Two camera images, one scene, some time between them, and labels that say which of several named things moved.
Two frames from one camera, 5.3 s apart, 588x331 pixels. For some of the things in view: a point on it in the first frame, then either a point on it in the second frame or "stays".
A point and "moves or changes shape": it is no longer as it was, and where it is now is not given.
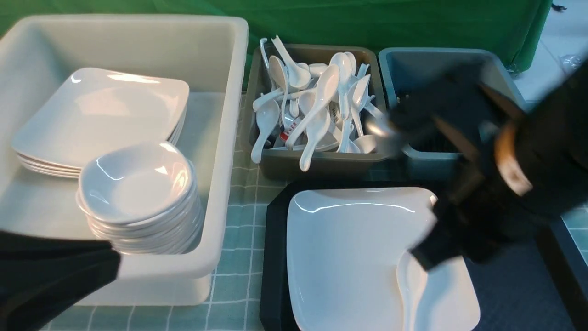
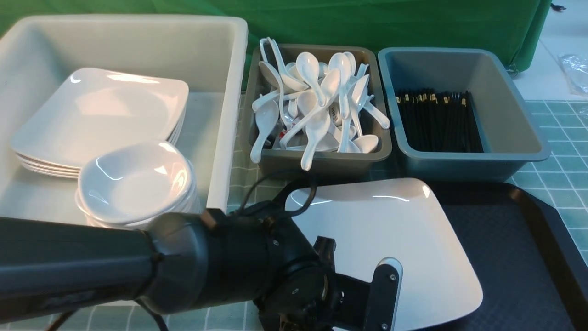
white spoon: [298, 76] -> [289, 80]
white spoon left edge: [266, 118] stays
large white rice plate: [343, 246] moves or changes shape
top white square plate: [94, 110] stays
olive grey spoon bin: [313, 106] stays
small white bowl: [134, 184] stays
